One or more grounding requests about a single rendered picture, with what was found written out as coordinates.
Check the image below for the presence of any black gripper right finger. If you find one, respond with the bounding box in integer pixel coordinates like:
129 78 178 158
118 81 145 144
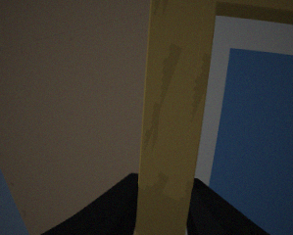
186 177 268 235

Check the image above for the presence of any tan wooden picture frame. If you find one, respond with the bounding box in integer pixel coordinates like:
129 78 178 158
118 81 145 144
135 0 293 235

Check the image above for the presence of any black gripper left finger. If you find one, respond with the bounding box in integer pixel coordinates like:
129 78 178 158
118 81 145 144
41 173 139 235

